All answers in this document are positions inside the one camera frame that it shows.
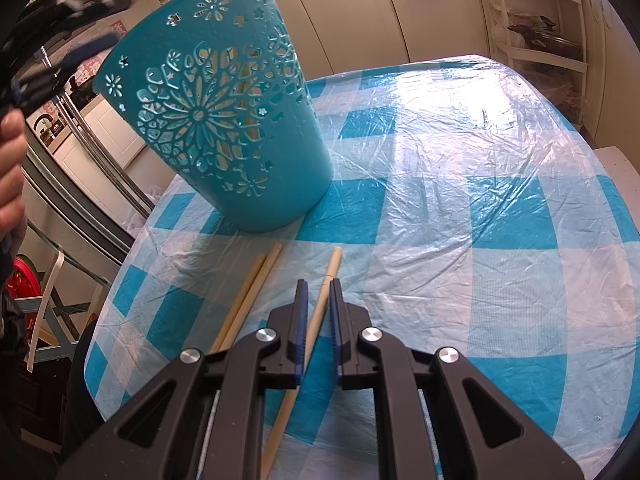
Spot black chair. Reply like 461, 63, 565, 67
60, 317, 108, 466

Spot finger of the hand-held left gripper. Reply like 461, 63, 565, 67
30, 0, 133, 36
20, 31, 119, 111

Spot red plastic basin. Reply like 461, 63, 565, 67
12, 255, 43, 313

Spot white stool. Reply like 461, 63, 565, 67
592, 146, 640, 196

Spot cream side cabinet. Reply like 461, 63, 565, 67
582, 0, 640, 146

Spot cream chopstick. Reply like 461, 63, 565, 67
259, 246, 344, 480
218, 243, 283, 353

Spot person's left hand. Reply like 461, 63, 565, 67
0, 109, 27, 243

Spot stainless steel refrigerator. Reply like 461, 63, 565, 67
17, 45, 157, 266

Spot dark cooking pot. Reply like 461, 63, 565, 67
507, 17, 583, 61

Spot cream cabinet doors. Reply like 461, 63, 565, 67
272, 0, 493, 78

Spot teal perforated plastic basket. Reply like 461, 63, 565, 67
92, 0, 334, 233

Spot blue white checkered tablecloth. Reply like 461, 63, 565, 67
82, 52, 640, 480

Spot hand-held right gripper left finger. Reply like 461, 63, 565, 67
56, 279, 311, 480

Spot white shelf rack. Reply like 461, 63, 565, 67
477, 0, 591, 126

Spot white folding stand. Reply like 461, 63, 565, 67
25, 242, 111, 368

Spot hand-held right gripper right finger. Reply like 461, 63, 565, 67
327, 277, 586, 480

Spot white plastic bag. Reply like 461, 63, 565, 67
127, 186, 163, 233

